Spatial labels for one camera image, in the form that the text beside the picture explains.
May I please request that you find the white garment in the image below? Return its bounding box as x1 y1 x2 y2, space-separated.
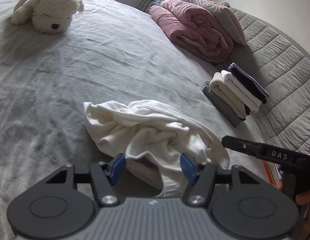
83 100 230 197
221 70 262 113

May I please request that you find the right hand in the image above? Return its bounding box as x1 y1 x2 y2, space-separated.
275 179 310 240

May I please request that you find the orange book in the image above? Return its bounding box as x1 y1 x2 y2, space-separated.
262 160 282 186

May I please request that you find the white folded garment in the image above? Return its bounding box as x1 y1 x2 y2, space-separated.
221 70 262 113

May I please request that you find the grey folded garment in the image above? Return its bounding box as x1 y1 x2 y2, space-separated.
202 81 242 127

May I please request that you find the black folded garment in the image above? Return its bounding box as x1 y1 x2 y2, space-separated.
228 65 268 105

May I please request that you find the beige folded garment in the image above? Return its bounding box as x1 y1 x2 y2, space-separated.
209 72 247 119

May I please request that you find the lavender folded garment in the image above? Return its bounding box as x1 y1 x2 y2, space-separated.
229 62 270 99

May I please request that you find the grey bed sheet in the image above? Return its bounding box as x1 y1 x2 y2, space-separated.
0 0 263 239

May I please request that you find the pink folded quilt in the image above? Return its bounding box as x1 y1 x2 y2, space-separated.
149 0 234 64

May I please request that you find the pink grey pillow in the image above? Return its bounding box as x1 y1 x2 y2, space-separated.
186 0 246 46

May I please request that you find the white plush dog toy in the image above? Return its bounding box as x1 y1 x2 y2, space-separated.
12 0 84 34

